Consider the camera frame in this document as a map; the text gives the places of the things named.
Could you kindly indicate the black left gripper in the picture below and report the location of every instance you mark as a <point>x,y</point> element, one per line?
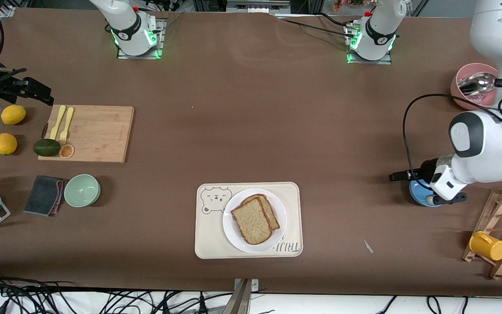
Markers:
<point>425,168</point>

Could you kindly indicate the brown bread slice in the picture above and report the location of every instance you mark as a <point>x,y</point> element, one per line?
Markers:
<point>251,222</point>
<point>273,216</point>

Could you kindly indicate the white round plate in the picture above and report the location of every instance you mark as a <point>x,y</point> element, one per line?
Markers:
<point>233,231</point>

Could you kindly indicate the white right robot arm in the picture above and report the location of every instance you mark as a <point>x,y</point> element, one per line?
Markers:
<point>124,22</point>

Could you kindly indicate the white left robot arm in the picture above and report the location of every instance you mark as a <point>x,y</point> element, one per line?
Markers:
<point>490,152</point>

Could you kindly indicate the blue bowl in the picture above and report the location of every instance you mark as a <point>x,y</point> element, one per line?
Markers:
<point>418,194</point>

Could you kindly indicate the yellow lemon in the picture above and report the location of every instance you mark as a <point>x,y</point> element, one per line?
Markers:
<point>13,114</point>
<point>5,144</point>

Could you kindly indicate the yellow plastic knife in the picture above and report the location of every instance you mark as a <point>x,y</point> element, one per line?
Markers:
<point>57,122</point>

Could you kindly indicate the yellow plastic fork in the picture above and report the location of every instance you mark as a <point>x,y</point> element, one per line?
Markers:
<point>67,124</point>

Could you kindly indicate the dark green avocado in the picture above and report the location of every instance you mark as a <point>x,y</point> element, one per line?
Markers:
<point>46,147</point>

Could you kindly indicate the grey paper scrap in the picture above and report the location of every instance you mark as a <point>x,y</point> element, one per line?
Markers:
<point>368,246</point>

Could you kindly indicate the orange slice toy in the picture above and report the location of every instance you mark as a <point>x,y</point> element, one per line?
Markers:
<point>66,151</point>

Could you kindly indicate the wooden cutting board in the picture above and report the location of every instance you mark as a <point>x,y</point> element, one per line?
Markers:
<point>98,135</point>

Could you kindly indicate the pink bowl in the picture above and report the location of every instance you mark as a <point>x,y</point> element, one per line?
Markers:
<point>462,98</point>

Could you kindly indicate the yellow plastic mug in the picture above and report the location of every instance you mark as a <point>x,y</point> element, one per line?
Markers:
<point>490,247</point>

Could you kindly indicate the metal spoon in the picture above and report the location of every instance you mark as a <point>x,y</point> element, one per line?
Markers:
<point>477,83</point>

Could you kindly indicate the grey folded cloth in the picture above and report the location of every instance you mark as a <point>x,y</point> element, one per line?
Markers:
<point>42,194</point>

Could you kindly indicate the pink cloth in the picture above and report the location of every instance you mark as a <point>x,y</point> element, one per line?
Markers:
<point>62,192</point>

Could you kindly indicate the pale green bowl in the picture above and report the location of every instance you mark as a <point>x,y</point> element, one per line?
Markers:
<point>82,190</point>

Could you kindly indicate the cream bear print tray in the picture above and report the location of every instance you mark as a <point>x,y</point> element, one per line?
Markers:
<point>209,235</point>

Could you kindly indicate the metal table corner bracket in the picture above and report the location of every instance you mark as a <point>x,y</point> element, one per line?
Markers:
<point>7,11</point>

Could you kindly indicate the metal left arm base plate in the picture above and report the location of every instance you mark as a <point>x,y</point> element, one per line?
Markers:
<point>384,61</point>

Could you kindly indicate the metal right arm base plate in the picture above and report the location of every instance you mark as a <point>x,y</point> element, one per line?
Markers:
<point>160,48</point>

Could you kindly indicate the metal table edge bracket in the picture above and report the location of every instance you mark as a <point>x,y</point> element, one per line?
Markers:
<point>253,285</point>

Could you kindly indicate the aluminium frame beam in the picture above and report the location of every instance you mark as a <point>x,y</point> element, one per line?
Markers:
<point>257,5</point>

